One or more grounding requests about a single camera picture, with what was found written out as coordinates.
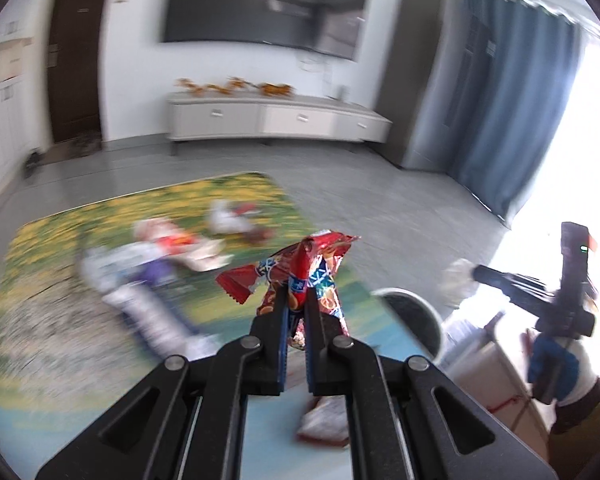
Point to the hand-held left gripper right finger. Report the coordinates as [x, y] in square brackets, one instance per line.
[311, 360]

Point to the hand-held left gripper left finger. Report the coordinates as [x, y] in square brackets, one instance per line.
[279, 355]

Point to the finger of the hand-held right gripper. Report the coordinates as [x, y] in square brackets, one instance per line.
[515, 282]

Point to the white tissue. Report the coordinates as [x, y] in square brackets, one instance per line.
[457, 280]

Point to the grey white-rimmed trash bin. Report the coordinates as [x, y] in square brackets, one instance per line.
[415, 320]

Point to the red white snack wrapper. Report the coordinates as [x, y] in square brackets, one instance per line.
[177, 245]

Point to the person's right hand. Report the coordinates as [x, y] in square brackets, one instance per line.
[555, 367]

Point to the white red flat wrapper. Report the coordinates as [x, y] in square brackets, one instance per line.
[325, 420]

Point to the cardboard box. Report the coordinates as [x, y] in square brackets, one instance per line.
[485, 375]

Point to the white red crumpled wrapper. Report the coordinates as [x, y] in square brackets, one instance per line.
[230, 220]

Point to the blue curtain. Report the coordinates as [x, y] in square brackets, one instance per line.
[515, 100]

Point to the silver refrigerator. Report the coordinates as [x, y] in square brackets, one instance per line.
[420, 85]

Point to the white television cabinet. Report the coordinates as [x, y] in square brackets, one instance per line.
[280, 120]

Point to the short golden dragon ornament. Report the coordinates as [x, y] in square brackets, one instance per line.
[276, 90]

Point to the long golden dragon ornament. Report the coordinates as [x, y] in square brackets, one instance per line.
[220, 85]

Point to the black shoes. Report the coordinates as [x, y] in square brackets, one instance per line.
[32, 162]

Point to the dark brown door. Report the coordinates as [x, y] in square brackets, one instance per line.
[77, 60]

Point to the wall-mounted black television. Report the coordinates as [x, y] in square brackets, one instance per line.
[265, 5]

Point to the white wall cabinets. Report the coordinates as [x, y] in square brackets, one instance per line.
[0, 125]

